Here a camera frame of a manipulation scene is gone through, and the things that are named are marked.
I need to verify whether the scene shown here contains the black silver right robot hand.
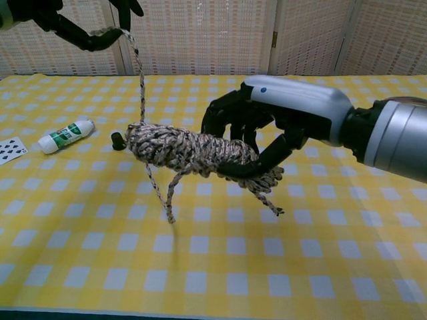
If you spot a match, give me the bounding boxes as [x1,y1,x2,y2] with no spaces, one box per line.
[201,75,354,179]

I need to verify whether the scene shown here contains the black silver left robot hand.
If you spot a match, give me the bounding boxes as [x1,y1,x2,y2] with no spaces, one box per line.
[0,0,144,53]

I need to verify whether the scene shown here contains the braided beige brown rope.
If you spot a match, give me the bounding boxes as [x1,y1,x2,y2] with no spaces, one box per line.
[89,28,285,225]

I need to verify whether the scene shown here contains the white green plastic bottle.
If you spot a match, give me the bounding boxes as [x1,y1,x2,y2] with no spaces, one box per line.
[37,119,96,155]

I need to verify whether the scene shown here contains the small black cap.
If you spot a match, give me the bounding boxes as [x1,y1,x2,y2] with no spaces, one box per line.
[111,132,127,151]

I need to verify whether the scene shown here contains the beige woven folding screen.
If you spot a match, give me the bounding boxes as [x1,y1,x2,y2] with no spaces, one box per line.
[0,0,427,79]

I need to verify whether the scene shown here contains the spades playing card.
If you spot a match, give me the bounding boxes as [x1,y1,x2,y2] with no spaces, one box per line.
[0,138,27,166]

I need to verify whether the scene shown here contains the yellow white checked tablecloth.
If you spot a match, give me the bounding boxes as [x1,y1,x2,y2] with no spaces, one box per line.
[0,75,427,317]

